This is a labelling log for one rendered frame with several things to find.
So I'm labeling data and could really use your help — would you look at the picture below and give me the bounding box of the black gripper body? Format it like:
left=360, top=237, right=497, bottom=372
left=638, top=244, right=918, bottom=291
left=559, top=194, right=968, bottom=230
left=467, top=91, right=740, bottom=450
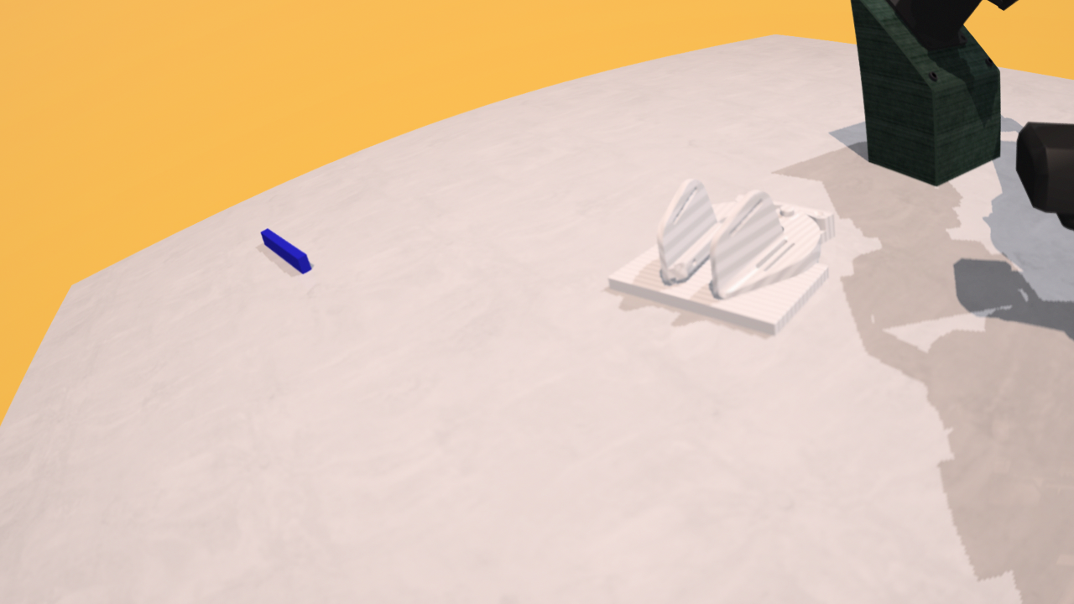
left=1016, top=123, right=1074, bottom=214

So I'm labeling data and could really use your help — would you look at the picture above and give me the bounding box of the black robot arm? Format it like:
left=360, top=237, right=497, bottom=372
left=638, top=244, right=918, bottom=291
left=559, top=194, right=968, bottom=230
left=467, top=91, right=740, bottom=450
left=886, top=0, right=1018, bottom=51

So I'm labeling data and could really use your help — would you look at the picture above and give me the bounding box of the dark blue rectangular bar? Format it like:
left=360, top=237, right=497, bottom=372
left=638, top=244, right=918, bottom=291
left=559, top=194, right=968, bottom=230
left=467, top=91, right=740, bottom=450
left=261, top=229, right=313, bottom=274

